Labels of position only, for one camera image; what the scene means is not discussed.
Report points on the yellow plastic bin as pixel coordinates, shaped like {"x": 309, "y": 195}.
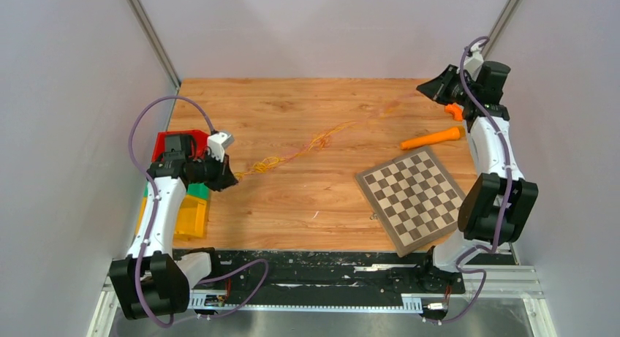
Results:
{"x": 192, "y": 219}

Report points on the orange curved pipe piece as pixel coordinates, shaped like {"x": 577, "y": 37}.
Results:
{"x": 455, "y": 110}

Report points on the orange plastic carrot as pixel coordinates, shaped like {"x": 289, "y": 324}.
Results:
{"x": 453, "y": 133}

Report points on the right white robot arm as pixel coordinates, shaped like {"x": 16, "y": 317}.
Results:
{"x": 497, "y": 207}

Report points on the green plastic bin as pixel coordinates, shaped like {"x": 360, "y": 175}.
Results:
{"x": 197, "y": 190}

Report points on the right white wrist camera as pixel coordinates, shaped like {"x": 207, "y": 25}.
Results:
{"x": 474, "y": 58}

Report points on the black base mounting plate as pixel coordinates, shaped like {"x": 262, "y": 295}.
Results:
{"x": 324, "y": 278}

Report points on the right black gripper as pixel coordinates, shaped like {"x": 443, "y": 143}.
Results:
{"x": 438, "y": 88}

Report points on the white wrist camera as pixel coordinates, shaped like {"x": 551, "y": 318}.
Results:
{"x": 474, "y": 58}
{"x": 217, "y": 144}

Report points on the wooden chessboard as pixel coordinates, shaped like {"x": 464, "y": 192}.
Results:
{"x": 414, "y": 197}

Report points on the red plastic bin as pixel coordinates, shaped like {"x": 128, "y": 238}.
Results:
{"x": 191, "y": 143}

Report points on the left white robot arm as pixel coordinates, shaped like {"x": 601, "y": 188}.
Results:
{"x": 148, "y": 282}

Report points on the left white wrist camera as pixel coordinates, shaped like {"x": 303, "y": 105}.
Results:
{"x": 217, "y": 144}

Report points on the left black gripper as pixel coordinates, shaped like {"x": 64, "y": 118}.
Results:
{"x": 224, "y": 178}

